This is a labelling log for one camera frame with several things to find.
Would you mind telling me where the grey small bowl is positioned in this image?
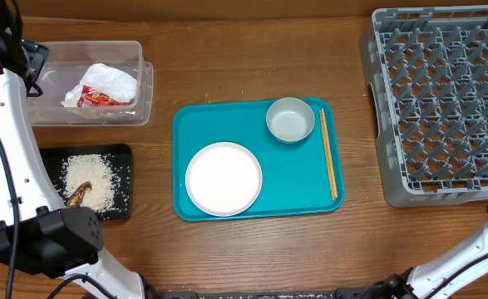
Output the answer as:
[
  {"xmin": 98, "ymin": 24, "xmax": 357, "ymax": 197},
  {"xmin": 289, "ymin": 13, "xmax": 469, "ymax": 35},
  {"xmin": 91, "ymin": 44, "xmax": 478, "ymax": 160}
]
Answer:
[{"xmin": 266, "ymin": 97, "xmax": 315, "ymax": 144}]

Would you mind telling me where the pile of rice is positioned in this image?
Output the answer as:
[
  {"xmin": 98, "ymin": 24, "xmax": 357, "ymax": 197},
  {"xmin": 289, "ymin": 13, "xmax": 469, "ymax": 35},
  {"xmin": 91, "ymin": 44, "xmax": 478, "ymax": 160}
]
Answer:
[{"xmin": 60, "ymin": 154, "xmax": 120, "ymax": 213}]

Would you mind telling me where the large white tissue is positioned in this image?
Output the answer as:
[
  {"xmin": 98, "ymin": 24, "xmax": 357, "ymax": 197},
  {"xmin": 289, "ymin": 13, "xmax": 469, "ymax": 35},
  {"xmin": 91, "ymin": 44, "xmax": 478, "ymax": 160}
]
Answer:
[{"xmin": 61, "ymin": 63, "xmax": 137, "ymax": 107}]

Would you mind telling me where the grey dishwasher rack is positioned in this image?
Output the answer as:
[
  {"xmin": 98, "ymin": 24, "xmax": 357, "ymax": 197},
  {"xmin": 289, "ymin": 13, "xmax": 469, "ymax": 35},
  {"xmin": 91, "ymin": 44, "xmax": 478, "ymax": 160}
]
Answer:
[{"xmin": 359, "ymin": 5, "xmax": 488, "ymax": 207}]

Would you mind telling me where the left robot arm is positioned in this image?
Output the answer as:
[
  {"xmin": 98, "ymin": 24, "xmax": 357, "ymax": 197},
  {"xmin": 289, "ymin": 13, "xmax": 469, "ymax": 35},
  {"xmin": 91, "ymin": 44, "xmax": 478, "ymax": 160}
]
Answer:
[{"xmin": 0, "ymin": 1, "xmax": 155, "ymax": 298}]

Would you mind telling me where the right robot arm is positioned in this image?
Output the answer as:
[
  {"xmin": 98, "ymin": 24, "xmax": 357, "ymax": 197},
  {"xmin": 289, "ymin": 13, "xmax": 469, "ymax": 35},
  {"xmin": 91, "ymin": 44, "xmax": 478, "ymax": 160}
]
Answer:
[{"xmin": 371, "ymin": 208, "xmax": 488, "ymax": 299}]

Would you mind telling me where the large white plate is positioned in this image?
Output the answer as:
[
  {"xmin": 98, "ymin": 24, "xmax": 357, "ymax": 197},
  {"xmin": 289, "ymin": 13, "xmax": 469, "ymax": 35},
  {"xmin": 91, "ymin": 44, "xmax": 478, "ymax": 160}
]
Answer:
[{"xmin": 185, "ymin": 142, "xmax": 263, "ymax": 218}]

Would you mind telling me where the clear plastic bin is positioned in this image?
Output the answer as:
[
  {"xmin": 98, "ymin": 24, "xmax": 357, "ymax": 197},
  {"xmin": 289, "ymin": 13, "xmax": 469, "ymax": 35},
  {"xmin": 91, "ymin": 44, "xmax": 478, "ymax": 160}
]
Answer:
[{"xmin": 27, "ymin": 41, "xmax": 154, "ymax": 126}]

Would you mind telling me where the teal plastic tray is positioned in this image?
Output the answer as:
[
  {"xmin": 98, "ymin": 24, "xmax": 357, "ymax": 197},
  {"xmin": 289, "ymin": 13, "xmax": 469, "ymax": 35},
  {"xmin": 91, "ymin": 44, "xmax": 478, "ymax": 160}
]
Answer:
[{"xmin": 172, "ymin": 98, "xmax": 345, "ymax": 222}]

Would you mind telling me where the wooden chopstick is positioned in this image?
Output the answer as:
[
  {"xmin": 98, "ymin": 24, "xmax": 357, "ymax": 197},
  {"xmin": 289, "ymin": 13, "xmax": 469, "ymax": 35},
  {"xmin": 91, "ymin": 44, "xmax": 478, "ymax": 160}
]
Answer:
[
  {"xmin": 319, "ymin": 109, "xmax": 337, "ymax": 201},
  {"xmin": 321, "ymin": 108, "xmax": 339, "ymax": 200}
]

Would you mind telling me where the black waste tray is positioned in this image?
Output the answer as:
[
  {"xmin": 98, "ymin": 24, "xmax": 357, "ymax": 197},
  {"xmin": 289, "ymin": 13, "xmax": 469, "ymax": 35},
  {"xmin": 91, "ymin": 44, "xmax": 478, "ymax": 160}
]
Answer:
[{"xmin": 40, "ymin": 144, "xmax": 133, "ymax": 221}]

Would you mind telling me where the red snack wrapper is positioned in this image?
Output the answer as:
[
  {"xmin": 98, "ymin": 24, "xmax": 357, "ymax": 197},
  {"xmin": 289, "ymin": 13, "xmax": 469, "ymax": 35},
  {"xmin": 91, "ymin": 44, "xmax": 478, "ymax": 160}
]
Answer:
[{"xmin": 76, "ymin": 86, "xmax": 132, "ymax": 107}]

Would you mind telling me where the brown food scrap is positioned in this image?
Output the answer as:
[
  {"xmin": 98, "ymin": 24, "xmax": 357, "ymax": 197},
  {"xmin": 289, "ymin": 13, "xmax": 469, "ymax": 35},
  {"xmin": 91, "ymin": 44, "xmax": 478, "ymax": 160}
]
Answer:
[{"xmin": 67, "ymin": 182, "xmax": 92, "ymax": 208}]

